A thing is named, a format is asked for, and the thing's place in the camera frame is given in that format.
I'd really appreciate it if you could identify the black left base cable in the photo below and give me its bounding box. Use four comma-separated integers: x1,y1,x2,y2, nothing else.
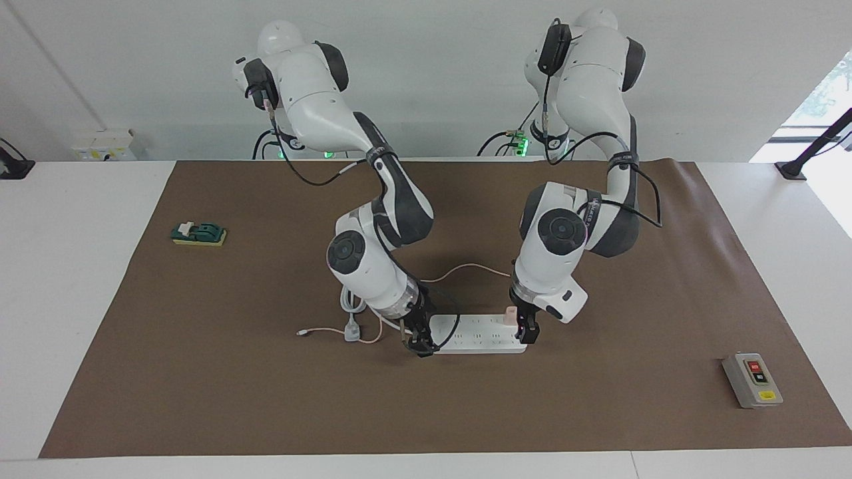
476,100,541,158

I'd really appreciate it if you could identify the black clamp mount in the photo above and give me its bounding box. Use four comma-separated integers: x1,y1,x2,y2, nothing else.
0,138,35,180

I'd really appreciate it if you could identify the white wall socket box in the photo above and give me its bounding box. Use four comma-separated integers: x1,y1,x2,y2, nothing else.
71,128,137,162

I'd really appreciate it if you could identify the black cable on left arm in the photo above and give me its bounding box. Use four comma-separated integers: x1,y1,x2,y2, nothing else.
541,72,664,229

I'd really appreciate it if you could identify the pink charging cable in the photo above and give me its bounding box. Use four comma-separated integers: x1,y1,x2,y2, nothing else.
297,263,515,344

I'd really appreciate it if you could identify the black right base cable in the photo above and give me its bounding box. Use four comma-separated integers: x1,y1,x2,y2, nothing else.
252,128,282,160

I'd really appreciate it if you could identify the black stand with pole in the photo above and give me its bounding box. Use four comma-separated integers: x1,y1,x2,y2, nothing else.
775,106,852,182

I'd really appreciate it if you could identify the black base cable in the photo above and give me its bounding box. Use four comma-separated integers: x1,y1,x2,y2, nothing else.
476,100,541,158
252,128,282,160

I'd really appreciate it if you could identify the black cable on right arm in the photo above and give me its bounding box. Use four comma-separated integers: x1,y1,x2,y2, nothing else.
263,100,461,353

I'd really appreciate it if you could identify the grey push button box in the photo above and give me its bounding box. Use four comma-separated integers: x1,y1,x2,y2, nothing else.
722,353,784,409

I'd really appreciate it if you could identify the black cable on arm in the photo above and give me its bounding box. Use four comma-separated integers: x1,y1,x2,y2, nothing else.
541,72,664,229
263,100,461,353

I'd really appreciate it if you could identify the green knife switch yellow base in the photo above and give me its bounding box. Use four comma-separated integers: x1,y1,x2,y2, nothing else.
170,222,228,247

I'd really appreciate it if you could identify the white power strip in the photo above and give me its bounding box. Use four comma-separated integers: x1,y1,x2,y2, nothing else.
429,314,530,355

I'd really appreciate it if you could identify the brown table mat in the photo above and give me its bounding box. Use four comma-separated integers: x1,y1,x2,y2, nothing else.
38,158,852,460

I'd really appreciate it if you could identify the white power cord with plug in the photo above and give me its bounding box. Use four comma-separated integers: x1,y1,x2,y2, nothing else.
340,285,413,343

